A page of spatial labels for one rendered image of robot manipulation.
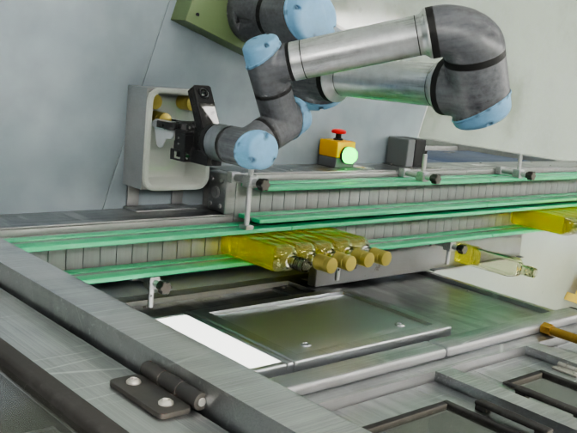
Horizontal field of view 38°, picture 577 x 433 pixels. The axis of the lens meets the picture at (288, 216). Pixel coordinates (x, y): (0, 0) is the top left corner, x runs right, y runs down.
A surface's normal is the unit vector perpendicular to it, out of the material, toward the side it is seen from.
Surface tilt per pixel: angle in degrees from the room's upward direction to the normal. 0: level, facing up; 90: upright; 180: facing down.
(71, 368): 90
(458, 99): 86
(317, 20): 6
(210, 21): 4
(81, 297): 90
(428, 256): 0
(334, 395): 90
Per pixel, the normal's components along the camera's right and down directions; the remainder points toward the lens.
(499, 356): 0.66, 0.19
